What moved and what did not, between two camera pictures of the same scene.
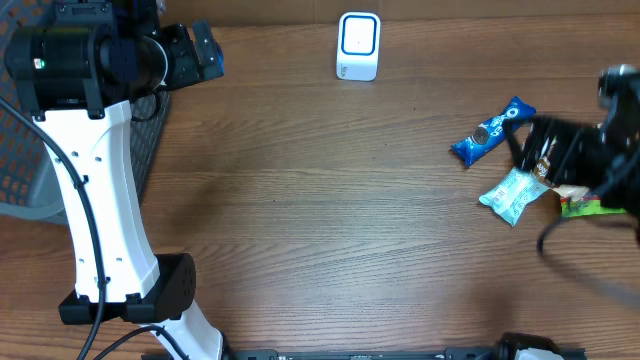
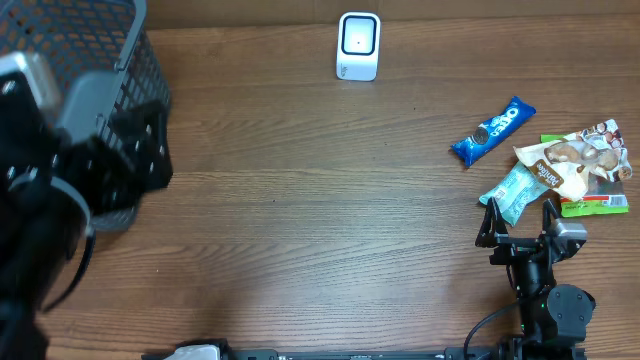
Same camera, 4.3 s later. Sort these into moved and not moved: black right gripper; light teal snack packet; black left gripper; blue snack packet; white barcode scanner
Moved: black left gripper; black right gripper
Not moved: light teal snack packet; white barcode scanner; blue snack packet
